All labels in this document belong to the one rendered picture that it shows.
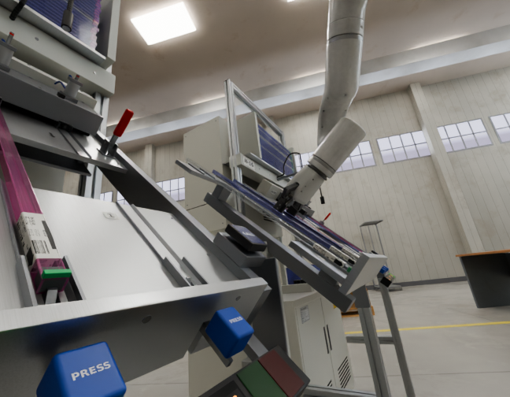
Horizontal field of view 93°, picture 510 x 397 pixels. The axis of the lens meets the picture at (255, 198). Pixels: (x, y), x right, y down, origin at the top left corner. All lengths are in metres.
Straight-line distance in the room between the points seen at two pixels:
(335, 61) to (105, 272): 0.66
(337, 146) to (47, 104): 0.65
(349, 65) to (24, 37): 0.78
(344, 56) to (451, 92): 10.19
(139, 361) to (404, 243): 8.30
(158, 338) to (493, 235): 9.31
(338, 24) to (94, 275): 0.71
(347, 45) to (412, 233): 7.98
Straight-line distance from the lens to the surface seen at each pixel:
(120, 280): 0.23
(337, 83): 0.71
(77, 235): 0.27
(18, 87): 0.65
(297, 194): 0.68
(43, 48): 0.88
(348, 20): 0.75
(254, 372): 0.23
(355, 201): 8.34
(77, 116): 0.67
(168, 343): 0.23
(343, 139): 0.70
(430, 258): 8.61
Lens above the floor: 0.74
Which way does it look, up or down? 18 degrees up
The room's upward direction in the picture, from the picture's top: 6 degrees counter-clockwise
